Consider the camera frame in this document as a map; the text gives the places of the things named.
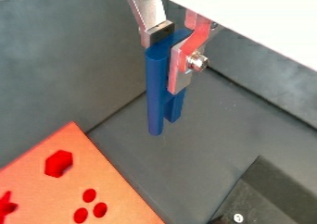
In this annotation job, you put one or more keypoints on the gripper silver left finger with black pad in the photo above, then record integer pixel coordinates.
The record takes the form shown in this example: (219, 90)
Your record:
(156, 27)

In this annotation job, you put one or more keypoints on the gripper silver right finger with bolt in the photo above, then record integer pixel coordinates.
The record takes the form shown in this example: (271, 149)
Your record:
(188, 57)

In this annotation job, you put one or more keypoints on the blue square-circle peg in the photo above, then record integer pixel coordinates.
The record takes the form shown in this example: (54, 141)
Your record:
(164, 105)

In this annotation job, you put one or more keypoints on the red shape-sorting board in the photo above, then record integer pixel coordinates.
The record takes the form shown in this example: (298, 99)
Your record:
(62, 183)

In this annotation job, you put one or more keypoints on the black curved holder stand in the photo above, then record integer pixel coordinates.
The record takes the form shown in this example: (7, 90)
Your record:
(267, 197)

